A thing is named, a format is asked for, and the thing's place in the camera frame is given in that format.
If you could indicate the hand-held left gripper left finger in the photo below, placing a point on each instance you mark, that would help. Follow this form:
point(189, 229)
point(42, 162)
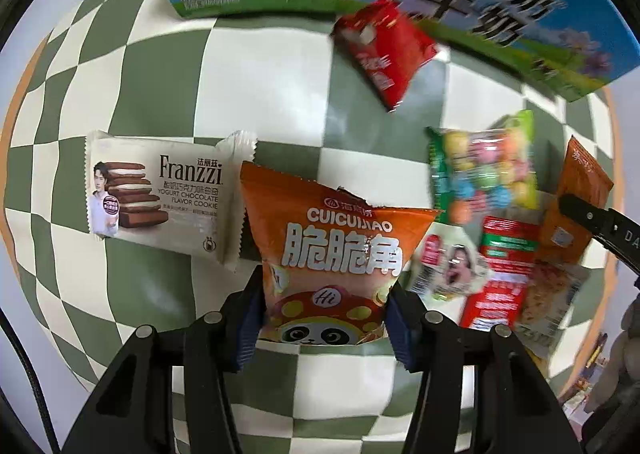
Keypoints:
point(247, 334)

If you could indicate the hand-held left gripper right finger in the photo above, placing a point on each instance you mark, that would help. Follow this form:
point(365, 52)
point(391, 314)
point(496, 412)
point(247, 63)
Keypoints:
point(400, 329)

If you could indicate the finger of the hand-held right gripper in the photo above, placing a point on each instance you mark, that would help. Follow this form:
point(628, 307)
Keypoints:
point(600, 226)

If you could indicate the orange brown snack packet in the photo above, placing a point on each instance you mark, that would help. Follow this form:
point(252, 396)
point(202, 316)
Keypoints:
point(575, 179)

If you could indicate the orange panda snack packet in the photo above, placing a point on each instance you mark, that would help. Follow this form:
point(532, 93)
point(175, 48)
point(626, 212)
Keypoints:
point(340, 234)

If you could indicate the pale green photo snack packet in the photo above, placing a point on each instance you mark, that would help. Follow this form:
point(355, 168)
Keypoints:
point(450, 264)

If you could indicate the clear noodle snack packet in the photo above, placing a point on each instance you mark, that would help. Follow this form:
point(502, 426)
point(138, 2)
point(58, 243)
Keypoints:
point(550, 304)

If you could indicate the red green snack packet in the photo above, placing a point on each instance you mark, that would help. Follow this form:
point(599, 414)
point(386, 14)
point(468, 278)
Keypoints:
point(500, 274)

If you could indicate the colourful candy ball bag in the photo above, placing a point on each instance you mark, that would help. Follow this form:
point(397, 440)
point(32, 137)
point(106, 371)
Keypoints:
point(480, 169)

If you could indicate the grey soft object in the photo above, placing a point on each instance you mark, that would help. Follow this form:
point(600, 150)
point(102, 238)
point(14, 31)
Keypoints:
point(622, 359)

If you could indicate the white cookie packet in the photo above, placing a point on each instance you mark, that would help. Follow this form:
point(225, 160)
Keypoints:
point(165, 194)

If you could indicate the green white checkered tablecloth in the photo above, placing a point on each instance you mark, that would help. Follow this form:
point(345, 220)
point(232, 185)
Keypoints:
point(280, 84)

